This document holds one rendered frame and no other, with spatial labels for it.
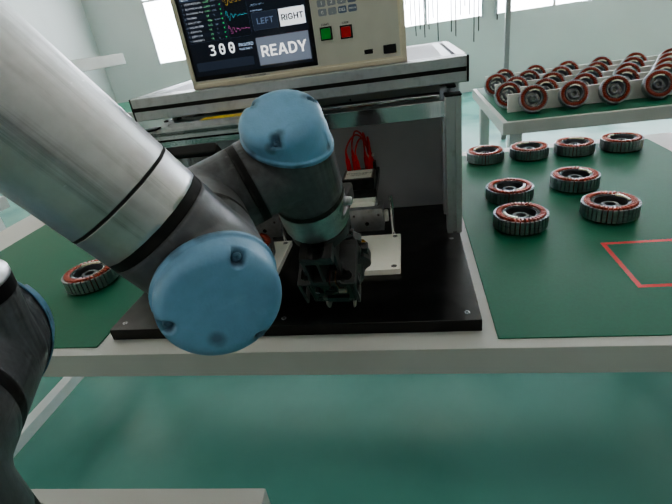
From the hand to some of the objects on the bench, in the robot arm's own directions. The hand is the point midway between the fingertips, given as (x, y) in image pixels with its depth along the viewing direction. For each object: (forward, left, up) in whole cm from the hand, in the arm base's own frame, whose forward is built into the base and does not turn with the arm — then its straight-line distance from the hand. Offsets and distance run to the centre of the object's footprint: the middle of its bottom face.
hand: (347, 283), depth 67 cm
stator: (+14, +64, -10) cm, 66 cm away
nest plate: (+22, +2, -8) cm, 23 cm away
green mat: (+50, -48, -10) cm, 70 cm away
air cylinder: (+36, +4, -8) cm, 37 cm away
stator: (+39, -29, -10) cm, 50 cm away
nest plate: (+19, +26, -8) cm, 34 cm away
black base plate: (+22, +14, -10) cm, 28 cm away
